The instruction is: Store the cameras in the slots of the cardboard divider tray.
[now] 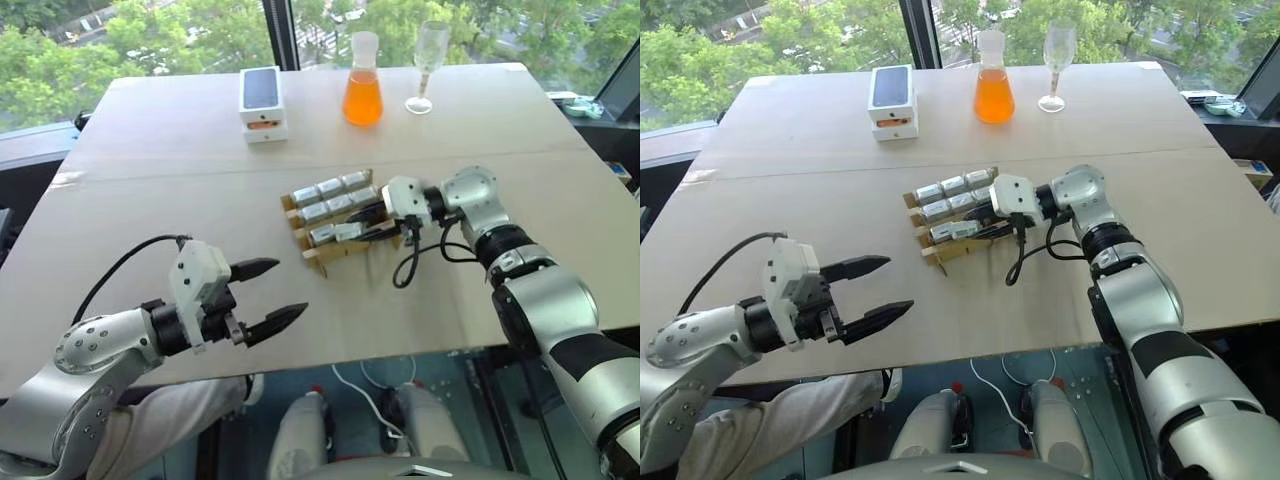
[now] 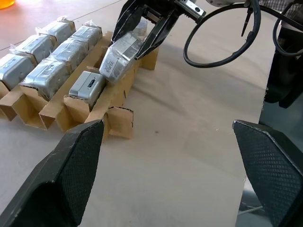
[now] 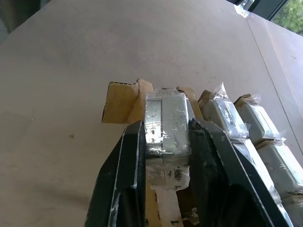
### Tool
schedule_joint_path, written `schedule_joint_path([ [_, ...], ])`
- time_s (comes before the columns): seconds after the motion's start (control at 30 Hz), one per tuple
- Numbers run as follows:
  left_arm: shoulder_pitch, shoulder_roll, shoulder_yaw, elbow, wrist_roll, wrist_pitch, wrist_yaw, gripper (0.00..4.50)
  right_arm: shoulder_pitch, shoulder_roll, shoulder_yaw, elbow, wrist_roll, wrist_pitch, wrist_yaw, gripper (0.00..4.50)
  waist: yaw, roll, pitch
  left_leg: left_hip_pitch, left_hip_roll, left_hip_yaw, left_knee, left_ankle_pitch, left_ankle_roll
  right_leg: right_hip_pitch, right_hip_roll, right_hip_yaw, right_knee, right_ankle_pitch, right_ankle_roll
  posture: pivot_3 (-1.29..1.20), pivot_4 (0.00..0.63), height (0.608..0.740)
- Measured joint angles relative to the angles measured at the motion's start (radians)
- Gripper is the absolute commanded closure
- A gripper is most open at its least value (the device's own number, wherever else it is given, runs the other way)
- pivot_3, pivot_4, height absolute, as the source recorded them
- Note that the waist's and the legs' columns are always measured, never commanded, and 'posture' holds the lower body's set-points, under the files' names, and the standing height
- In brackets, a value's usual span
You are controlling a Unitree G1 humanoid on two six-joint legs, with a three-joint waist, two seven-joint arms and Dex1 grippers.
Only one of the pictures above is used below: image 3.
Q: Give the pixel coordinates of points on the silver camera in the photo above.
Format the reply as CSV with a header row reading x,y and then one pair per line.
x,y
225,114
281,163
168,132
254,157
259,123

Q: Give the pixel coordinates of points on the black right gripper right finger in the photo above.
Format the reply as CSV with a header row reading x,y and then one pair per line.
x,y
227,179

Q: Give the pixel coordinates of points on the clear plastic bag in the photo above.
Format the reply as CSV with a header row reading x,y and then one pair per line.
x,y
242,8

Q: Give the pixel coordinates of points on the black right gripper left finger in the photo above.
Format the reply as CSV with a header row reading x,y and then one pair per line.
x,y
123,179

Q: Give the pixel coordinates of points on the brown cardboard divider tray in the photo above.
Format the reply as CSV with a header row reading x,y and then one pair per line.
x,y
120,106

